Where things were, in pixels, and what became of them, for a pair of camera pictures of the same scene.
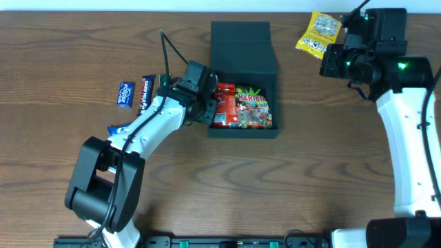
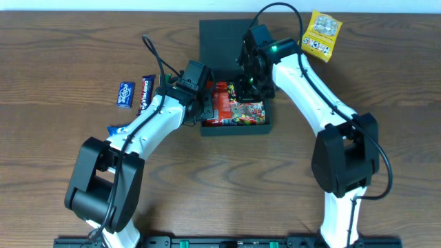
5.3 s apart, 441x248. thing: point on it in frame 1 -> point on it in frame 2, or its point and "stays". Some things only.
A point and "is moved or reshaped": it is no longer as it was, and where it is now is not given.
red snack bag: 226,115 is moved or reshaped
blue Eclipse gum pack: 125,94 stays
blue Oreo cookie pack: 117,129 stays
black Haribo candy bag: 253,108 is moved or reshaped
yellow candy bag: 322,31 stays
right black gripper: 331,60 -> 251,91
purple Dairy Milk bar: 147,89 stays
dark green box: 241,52 is moved or reshaped
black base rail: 199,242 stays
